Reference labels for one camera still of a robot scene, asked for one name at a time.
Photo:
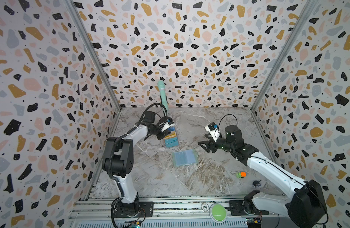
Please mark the small orange green toy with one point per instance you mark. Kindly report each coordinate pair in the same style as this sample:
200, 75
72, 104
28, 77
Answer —
241, 174

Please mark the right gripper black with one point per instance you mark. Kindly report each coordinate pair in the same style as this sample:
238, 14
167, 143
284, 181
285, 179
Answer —
210, 144

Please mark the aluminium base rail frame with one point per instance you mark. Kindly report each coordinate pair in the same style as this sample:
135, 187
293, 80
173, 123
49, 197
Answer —
172, 212

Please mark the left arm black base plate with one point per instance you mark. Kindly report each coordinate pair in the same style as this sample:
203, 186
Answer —
143, 209

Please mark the small black knob object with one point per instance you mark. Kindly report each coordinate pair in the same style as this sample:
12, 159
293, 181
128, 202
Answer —
256, 184

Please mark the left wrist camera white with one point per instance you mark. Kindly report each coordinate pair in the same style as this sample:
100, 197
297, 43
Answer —
165, 123

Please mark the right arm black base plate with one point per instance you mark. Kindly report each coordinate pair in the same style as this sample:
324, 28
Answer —
238, 208

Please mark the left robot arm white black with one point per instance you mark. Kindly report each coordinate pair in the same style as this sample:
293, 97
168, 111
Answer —
118, 158

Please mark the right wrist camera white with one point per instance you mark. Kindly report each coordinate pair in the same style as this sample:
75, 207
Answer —
213, 129

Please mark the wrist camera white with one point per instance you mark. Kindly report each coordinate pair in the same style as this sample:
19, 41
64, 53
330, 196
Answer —
213, 129
165, 123

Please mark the mint green microphone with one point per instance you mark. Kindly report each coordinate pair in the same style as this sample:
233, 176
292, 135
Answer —
161, 87

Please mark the yellow VIP card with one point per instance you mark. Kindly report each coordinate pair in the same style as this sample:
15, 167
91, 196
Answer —
171, 136

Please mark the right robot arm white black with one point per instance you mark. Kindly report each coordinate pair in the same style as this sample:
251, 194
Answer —
302, 201

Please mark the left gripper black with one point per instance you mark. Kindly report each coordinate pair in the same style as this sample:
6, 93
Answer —
163, 134

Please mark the green round push button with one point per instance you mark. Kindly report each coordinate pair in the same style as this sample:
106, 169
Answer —
218, 213

